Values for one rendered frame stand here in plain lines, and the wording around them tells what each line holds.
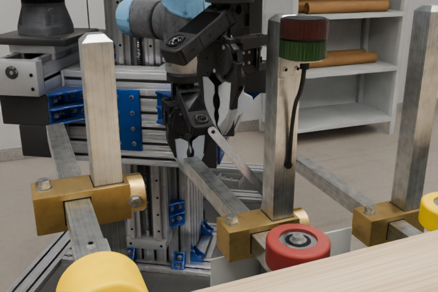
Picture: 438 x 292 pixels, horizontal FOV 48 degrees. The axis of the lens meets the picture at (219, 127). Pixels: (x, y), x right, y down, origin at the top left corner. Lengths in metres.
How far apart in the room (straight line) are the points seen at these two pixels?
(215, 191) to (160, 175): 0.73
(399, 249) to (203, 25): 0.38
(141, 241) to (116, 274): 1.24
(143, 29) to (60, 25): 0.51
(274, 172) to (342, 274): 0.19
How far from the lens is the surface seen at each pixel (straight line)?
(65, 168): 0.72
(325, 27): 0.63
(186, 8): 0.92
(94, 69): 0.59
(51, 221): 0.64
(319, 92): 3.98
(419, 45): 0.83
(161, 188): 1.60
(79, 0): 3.29
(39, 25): 1.45
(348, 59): 3.69
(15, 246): 2.50
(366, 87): 4.12
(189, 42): 0.67
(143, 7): 0.99
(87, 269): 0.47
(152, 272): 1.81
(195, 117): 0.89
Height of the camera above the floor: 1.24
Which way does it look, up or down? 19 degrees down
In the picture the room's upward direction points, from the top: straight up
